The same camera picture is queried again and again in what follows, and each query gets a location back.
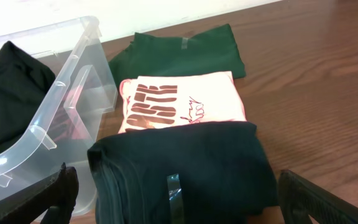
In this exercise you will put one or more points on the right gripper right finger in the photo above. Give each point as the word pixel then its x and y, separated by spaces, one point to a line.
pixel 303 202

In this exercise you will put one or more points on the clear plastic storage bin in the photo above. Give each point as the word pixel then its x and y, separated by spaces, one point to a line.
pixel 67 122

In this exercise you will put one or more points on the green t-shirt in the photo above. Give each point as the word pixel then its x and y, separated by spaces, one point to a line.
pixel 214 50

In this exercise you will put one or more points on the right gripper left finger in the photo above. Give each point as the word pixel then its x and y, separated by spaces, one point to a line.
pixel 54 197

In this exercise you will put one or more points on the dark teal folded garment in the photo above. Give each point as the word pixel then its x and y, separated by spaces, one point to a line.
pixel 214 172

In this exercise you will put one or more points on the pink printed t-shirt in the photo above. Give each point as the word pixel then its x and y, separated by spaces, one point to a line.
pixel 162 102

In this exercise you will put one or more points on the black garment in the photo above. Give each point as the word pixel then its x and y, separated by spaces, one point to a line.
pixel 24 82

